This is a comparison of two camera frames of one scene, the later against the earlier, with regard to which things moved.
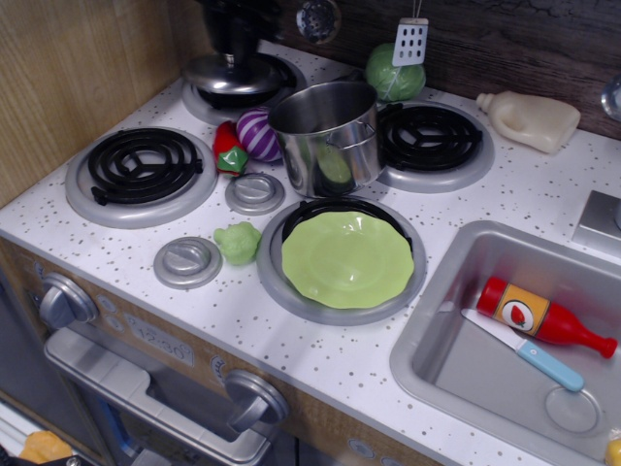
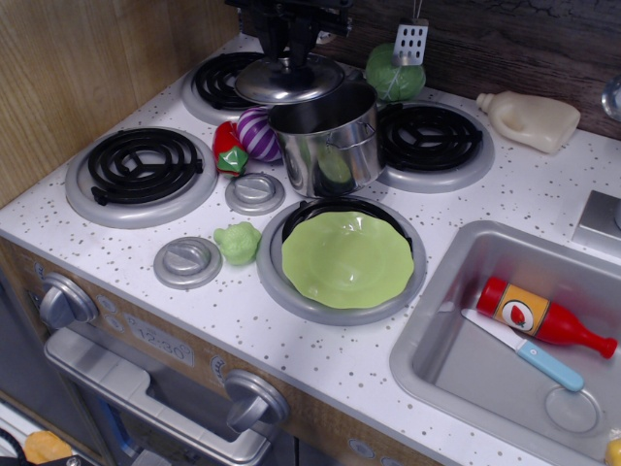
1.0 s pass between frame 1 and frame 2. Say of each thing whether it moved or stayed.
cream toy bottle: stayed
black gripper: moved
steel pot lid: moved
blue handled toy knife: stayed
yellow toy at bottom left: stayed
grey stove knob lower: stayed
